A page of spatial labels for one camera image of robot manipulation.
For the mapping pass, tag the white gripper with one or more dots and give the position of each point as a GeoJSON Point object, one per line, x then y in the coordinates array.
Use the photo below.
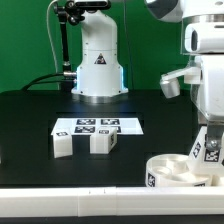
{"type": "Point", "coordinates": [203, 42]}

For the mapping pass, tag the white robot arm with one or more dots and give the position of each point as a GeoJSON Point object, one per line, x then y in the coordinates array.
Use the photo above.
{"type": "Point", "coordinates": [99, 76]}

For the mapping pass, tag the white marker sheet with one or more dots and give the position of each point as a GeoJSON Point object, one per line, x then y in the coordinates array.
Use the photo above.
{"type": "Point", "coordinates": [87, 126]}

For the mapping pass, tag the white front fence rail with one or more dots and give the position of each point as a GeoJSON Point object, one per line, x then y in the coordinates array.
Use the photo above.
{"type": "Point", "coordinates": [110, 201]}

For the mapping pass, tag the black mounted camera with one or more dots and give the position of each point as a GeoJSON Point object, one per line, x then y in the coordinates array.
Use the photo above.
{"type": "Point", "coordinates": [92, 4]}

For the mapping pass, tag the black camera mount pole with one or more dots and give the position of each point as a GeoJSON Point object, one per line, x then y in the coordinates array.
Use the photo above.
{"type": "Point", "coordinates": [68, 13]}

